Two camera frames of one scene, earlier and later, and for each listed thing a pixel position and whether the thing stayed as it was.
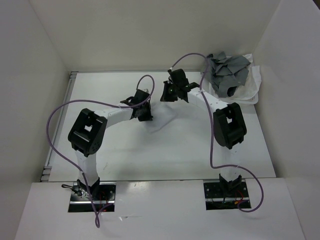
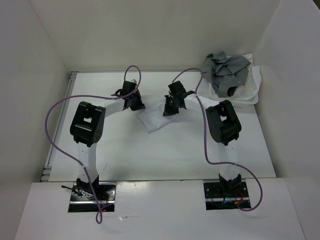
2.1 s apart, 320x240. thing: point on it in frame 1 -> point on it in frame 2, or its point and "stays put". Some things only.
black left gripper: (148, 116) -> (139, 105)
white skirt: (163, 114) stays put
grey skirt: (225, 73) stays put
